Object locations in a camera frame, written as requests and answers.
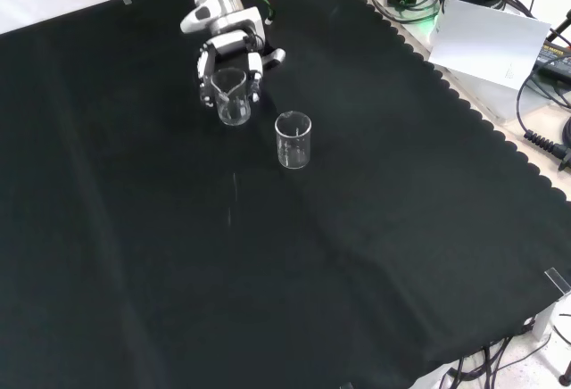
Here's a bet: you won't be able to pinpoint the black power adapter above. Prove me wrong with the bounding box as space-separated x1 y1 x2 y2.
534 39 571 79

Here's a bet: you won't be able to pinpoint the white wrist camera shell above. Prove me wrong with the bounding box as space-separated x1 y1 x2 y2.
179 3 217 35

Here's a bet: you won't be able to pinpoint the black cables under bench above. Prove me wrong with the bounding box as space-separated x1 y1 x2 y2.
439 333 555 389

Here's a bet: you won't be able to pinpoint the black coiled cable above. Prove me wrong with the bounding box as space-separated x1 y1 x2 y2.
516 54 571 173

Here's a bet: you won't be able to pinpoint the pale white board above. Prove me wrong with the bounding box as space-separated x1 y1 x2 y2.
427 0 552 93

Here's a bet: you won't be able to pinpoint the white bench leg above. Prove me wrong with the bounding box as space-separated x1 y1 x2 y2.
529 293 571 351

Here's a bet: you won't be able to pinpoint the black bench cloth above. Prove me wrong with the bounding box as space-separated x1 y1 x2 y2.
0 0 571 389

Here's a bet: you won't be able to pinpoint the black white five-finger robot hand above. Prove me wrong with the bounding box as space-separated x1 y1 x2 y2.
195 30 287 111

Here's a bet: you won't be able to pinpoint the clear glass beaker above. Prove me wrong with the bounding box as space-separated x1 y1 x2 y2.
210 68 250 128
274 111 313 170

